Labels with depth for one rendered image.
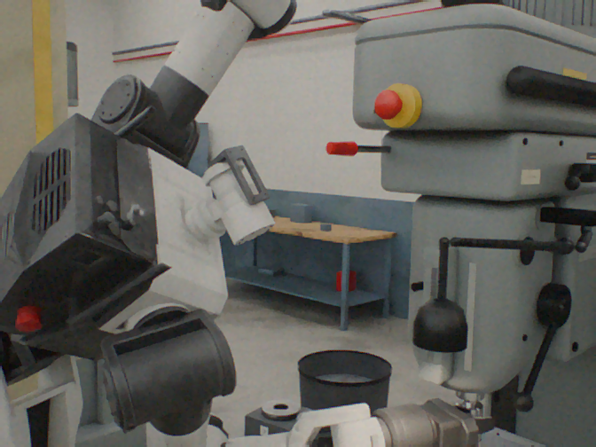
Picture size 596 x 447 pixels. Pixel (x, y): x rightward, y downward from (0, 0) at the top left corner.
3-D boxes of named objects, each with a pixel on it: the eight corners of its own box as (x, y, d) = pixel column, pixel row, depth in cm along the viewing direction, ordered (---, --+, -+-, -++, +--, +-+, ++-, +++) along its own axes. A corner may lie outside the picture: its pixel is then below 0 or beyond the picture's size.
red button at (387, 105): (394, 119, 83) (395, 88, 82) (370, 119, 85) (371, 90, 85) (408, 120, 85) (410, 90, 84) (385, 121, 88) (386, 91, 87)
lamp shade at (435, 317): (412, 350, 81) (414, 303, 81) (412, 334, 89) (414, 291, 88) (469, 354, 80) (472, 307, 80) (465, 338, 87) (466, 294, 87)
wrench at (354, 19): (336, 12, 88) (336, 6, 88) (316, 16, 91) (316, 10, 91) (433, 37, 106) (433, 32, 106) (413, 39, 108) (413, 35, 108)
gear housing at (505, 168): (513, 202, 87) (518, 129, 86) (375, 192, 104) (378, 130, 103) (604, 193, 111) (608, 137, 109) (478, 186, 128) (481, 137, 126)
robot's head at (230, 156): (216, 227, 90) (246, 205, 85) (190, 176, 91) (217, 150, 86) (247, 217, 95) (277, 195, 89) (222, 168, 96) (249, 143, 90)
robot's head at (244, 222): (214, 254, 89) (262, 225, 85) (183, 192, 90) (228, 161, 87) (238, 248, 95) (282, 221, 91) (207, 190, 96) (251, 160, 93)
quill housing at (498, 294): (501, 413, 94) (513, 200, 91) (390, 375, 108) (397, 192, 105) (555, 381, 108) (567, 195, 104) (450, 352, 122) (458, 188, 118)
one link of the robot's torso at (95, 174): (-82, 389, 81) (105, 267, 67) (-51, 184, 100) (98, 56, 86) (107, 418, 103) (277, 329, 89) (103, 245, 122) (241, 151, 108)
